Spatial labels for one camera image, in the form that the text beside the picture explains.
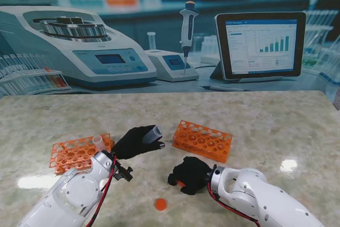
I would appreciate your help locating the orange round tube cap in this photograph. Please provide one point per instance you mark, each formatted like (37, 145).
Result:
(161, 204)
(182, 184)

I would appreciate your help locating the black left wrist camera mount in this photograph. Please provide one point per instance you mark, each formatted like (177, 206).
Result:
(123, 174)

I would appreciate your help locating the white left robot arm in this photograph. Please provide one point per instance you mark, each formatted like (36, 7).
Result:
(77, 192)

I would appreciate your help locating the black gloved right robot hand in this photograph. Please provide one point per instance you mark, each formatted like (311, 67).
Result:
(194, 173)

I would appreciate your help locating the orange test tube rack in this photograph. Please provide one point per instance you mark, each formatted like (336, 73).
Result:
(77, 144)
(186, 142)

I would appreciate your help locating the clear plastic test tube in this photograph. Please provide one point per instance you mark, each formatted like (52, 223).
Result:
(98, 144)
(152, 135)

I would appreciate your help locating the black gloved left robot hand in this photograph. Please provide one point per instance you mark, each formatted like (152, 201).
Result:
(130, 144)

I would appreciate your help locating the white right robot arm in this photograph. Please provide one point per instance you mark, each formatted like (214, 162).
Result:
(265, 197)

